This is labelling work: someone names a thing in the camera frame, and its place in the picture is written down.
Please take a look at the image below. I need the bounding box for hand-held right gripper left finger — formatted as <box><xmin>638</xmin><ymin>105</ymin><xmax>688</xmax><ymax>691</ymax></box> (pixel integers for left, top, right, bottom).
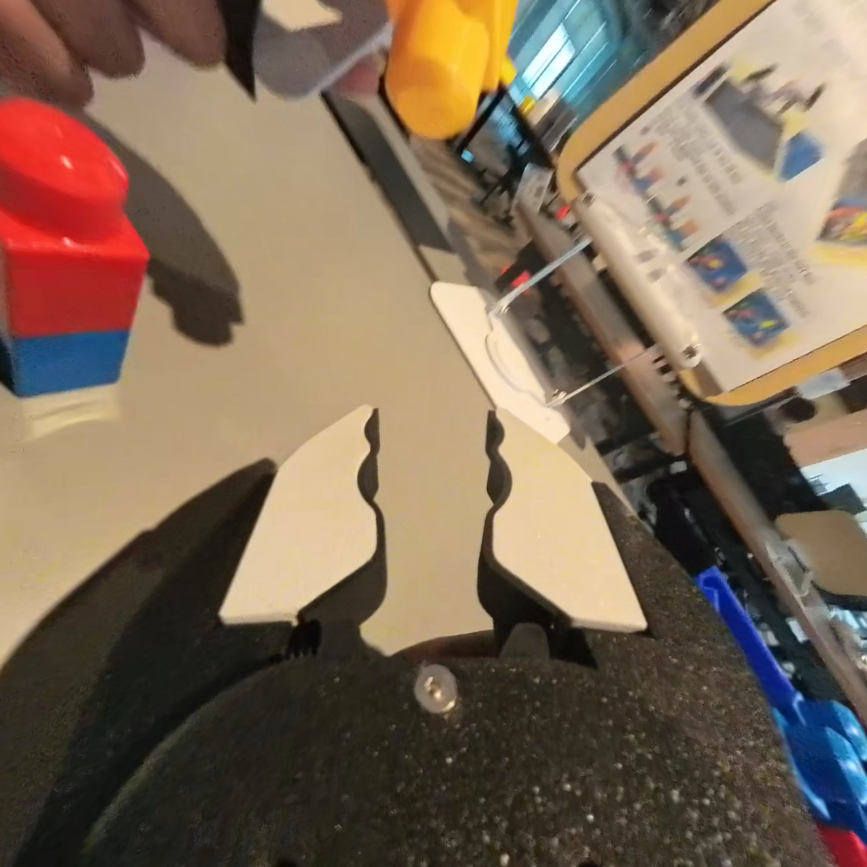
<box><xmin>218</xmin><ymin>405</ymin><xmax>386</xmax><ymax>625</ymax></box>

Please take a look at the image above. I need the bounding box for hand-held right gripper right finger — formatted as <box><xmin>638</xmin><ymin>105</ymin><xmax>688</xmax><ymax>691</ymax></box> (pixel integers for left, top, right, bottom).
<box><xmin>478</xmin><ymin>408</ymin><xmax>650</xmax><ymax>634</ymax></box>

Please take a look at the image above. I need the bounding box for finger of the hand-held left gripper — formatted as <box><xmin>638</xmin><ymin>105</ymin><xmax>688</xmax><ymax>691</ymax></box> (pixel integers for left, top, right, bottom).
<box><xmin>254</xmin><ymin>0</ymin><xmax>395</xmax><ymax>101</ymax></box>

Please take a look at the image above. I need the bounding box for yellow mega block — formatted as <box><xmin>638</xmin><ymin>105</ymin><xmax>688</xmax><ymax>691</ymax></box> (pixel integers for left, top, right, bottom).
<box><xmin>385</xmin><ymin>0</ymin><xmax>521</xmax><ymax>141</ymax></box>

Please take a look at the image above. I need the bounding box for large blue plastic bin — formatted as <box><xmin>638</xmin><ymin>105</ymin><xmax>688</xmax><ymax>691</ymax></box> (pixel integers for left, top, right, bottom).
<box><xmin>696</xmin><ymin>565</ymin><xmax>867</xmax><ymax>867</ymax></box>

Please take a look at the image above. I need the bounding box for blue mega block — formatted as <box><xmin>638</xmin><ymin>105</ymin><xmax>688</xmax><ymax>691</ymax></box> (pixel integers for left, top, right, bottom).
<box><xmin>0</xmin><ymin>330</ymin><xmax>133</xmax><ymax>398</ymax></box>

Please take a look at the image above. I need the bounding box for red mega block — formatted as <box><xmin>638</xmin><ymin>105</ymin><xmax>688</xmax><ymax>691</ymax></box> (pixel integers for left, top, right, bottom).
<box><xmin>0</xmin><ymin>97</ymin><xmax>151</xmax><ymax>340</ymax></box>

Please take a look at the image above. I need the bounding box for group of mega block towers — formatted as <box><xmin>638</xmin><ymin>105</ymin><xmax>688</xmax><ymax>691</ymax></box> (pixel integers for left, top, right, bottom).
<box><xmin>779</xmin><ymin>704</ymin><xmax>867</xmax><ymax>867</ymax></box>

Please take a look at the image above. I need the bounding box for black desk mat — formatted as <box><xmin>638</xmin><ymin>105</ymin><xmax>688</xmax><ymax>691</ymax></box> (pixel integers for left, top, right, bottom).
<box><xmin>322</xmin><ymin>88</ymin><xmax>451</xmax><ymax>252</ymax></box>

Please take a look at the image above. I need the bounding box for white desk mat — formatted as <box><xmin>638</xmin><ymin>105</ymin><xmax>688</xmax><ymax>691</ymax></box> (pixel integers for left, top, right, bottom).
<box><xmin>430</xmin><ymin>281</ymin><xmax>571</xmax><ymax>444</ymax></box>

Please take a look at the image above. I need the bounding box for white clipboard stand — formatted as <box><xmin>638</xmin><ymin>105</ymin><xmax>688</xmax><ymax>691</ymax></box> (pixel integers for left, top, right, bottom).
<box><xmin>486</xmin><ymin>190</ymin><xmax>702</xmax><ymax>407</ymax></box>

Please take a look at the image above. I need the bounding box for wooden clipboard with instruction sheet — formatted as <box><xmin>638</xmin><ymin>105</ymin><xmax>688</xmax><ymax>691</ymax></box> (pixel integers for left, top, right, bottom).
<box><xmin>555</xmin><ymin>0</ymin><xmax>867</xmax><ymax>407</ymax></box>

